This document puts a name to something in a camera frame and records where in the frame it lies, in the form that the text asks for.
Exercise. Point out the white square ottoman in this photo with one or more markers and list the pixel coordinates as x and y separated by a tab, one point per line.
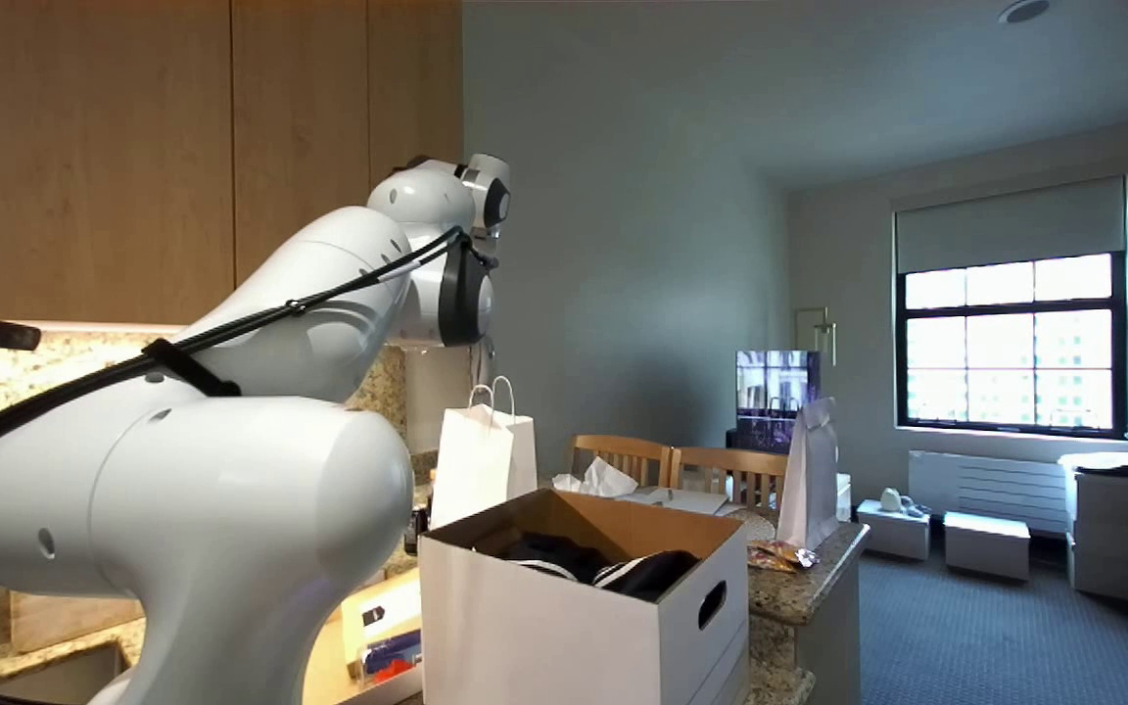
894	534
984	546

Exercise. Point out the white low cabinet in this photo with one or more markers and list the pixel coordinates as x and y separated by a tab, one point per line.
1107	529

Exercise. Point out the wooden wall cabinet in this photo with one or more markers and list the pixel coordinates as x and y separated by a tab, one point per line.
67	132

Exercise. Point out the grey roller blind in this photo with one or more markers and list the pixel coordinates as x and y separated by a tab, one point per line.
1016	219

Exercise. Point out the white wall radiator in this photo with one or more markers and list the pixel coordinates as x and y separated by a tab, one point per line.
987	490

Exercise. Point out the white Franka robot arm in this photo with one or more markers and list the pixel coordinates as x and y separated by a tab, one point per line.
226	524

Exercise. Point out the round ceiling fixture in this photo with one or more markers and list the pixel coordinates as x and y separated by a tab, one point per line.
1022	8

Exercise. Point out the white cardboard box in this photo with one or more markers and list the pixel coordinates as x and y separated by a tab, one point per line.
564	641

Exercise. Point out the orange snack wrapper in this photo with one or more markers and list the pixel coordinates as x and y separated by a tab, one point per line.
783	552

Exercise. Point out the wooden chair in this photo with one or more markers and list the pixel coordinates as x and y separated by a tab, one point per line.
623	454
734	470

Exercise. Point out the crumpled white tissue paper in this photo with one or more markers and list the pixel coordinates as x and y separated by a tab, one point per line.
606	474

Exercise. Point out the black framed window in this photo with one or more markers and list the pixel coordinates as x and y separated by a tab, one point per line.
1016	346

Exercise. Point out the tall white paper bag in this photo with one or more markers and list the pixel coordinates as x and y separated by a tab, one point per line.
810	482

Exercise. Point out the black clothing with white stripes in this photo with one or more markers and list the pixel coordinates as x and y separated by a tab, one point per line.
667	575

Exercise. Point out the cardboard mailer with white label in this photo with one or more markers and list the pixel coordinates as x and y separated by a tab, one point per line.
380	612

